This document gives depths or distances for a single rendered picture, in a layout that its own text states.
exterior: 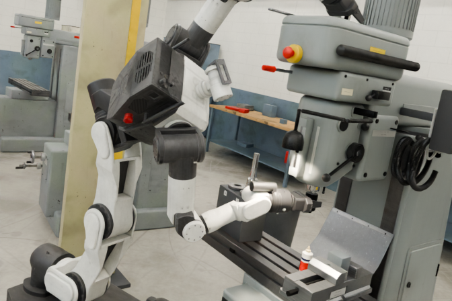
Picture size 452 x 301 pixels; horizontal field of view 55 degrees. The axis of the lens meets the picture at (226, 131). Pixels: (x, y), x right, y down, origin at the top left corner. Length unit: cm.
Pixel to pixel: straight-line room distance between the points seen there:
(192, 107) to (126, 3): 168
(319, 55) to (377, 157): 52
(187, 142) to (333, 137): 51
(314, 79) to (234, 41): 744
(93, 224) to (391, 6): 137
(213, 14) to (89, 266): 110
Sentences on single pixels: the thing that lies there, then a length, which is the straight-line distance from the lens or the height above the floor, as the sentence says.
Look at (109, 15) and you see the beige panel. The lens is 295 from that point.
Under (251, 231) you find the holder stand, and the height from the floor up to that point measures 101.
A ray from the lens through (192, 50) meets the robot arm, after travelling 160.
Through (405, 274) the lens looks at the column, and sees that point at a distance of 205.
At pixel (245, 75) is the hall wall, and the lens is 850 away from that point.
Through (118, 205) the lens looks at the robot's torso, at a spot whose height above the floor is 110.
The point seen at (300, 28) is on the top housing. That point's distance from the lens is 147.
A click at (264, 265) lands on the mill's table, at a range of 175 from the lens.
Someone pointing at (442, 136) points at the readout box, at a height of 157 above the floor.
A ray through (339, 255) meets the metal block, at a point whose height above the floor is 110.
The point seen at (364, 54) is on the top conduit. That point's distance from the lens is 146.
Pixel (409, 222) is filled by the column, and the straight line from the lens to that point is 195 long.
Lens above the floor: 170
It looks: 9 degrees down
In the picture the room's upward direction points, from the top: 9 degrees clockwise
